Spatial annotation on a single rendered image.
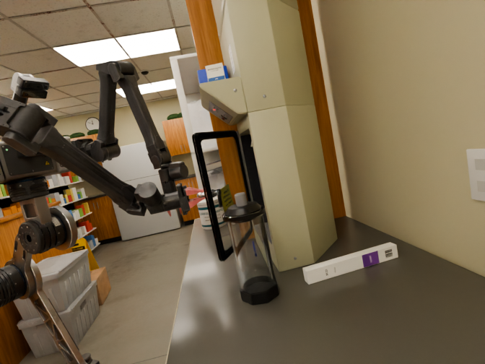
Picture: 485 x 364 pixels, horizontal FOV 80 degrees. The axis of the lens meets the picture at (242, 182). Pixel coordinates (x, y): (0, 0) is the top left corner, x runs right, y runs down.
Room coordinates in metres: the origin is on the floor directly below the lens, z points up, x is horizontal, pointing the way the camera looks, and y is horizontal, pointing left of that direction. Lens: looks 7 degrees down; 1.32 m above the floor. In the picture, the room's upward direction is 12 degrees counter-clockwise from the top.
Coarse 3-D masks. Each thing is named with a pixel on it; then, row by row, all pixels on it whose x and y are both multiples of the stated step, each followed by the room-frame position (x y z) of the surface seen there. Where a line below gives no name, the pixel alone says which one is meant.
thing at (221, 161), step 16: (208, 144) 0.90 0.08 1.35; (224, 144) 1.00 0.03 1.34; (208, 160) 0.88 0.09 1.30; (224, 160) 0.98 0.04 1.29; (208, 176) 0.86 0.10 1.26; (224, 176) 0.96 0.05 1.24; (240, 176) 1.07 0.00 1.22; (224, 192) 0.94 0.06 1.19; (240, 192) 1.05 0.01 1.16; (208, 208) 0.84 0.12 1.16; (224, 208) 0.92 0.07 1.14; (224, 224) 0.90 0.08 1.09; (224, 240) 0.88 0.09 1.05
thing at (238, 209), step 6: (240, 198) 0.69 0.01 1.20; (234, 204) 0.73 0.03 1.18; (240, 204) 0.69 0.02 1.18; (246, 204) 0.70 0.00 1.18; (252, 204) 0.68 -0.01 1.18; (258, 204) 0.70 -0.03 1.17; (228, 210) 0.69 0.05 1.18; (234, 210) 0.67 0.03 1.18; (240, 210) 0.67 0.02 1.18; (246, 210) 0.66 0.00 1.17; (252, 210) 0.67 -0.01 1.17
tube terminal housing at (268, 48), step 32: (256, 0) 0.82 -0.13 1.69; (224, 32) 0.94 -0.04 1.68; (256, 32) 0.81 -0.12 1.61; (288, 32) 0.89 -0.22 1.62; (224, 64) 1.11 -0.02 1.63; (256, 64) 0.81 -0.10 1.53; (288, 64) 0.86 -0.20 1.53; (256, 96) 0.81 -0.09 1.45; (288, 96) 0.84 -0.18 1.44; (256, 128) 0.81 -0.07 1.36; (288, 128) 0.82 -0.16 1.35; (256, 160) 0.82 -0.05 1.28; (288, 160) 0.82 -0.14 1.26; (320, 160) 0.95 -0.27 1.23; (288, 192) 0.81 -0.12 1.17; (320, 192) 0.92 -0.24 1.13; (288, 224) 0.81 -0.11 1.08; (320, 224) 0.88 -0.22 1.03; (288, 256) 0.81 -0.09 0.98
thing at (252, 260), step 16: (240, 224) 0.66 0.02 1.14; (256, 224) 0.67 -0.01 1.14; (240, 240) 0.66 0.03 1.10; (256, 240) 0.66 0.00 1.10; (240, 256) 0.67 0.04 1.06; (256, 256) 0.66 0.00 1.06; (240, 272) 0.68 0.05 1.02; (256, 272) 0.66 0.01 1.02; (272, 272) 0.68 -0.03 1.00; (256, 288) 0.66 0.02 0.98
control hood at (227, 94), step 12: (204, 84) 0.80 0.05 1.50; (216, 84) 0.80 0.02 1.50; (228, 84) 0.80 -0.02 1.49; (240, 84) 0.81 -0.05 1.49; (204, 96) 0.88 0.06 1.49; (216, 96) 0.80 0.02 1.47; (228, 96) 0.80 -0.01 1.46; (240, 96) 0.81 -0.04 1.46; (228, 108) 0.82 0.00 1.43; (240, 108) 0.81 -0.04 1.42
